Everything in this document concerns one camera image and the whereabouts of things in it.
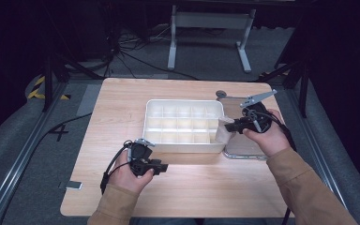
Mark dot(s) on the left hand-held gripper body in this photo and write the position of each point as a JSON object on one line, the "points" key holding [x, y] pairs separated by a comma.
{"points": [[139, 156]]}

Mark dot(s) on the person's right hand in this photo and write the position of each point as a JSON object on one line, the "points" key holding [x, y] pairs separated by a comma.
{"points": [[272, 137]]}

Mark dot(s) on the grey floor tape strip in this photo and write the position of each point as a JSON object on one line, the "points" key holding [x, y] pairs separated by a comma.
{"points": [[89, 100]]}

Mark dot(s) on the person's left hand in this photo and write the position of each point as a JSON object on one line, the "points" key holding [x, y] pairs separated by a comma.
{"points": [[126, 178]]}

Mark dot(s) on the white metal table frame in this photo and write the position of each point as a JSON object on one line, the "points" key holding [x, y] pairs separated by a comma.
{"points": [[211, 20]]}

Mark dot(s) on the white compartment storage box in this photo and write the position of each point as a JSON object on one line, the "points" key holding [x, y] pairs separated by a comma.
{"points": [[181, 125]]}

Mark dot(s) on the yellow and black floor tape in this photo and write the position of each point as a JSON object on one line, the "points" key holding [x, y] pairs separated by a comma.
{"points": [[36, 92]]}

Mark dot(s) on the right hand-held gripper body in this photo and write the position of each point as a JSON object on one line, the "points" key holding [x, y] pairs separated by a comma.
{"points": [[256, 117]]}

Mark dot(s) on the black tripod stand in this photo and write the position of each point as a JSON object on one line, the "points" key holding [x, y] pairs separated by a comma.
{"points": [[48, 81], [303, 84]]}

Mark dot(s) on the black tape floor mark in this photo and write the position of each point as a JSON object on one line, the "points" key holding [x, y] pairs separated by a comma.
{"points": [[59, 132]]}

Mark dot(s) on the beige sock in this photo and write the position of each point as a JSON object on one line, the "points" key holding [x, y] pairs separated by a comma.
{"points": [[224, 130]]}

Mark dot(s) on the grey tape piece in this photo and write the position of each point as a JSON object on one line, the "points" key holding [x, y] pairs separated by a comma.
{"points": [[72, 185]]}

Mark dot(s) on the small round grey disc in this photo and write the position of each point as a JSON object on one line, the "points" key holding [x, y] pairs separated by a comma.
{"points": [[221, 93]]}

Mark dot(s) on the clear lid with metal rim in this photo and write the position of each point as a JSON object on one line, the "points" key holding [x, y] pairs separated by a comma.
{"points": [[240, 146]]}

